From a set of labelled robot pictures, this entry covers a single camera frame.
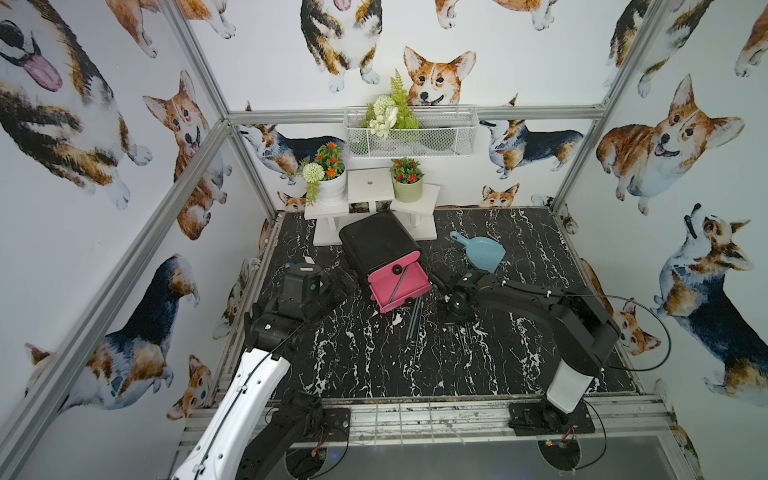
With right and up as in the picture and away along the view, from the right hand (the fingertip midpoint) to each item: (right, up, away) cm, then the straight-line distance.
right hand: (443, 320), depth 88 cm
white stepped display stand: (-23, +39, +10) cm, 46 cm away
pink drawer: (-13, +10, +5) cm, 18 cm away
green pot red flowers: (-11, +43, +7) cm, 44 cm away
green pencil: (-8, -1, +5) cm, 9 cm away
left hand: (-25, +15, -14) cm, 32 cm away
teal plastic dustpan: (+17, +19, +20) cm, 32 cm away
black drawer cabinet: (-20, +23, +5) cm, 30 cm away
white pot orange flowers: (-36, +43, +5) cm, 57 cm away
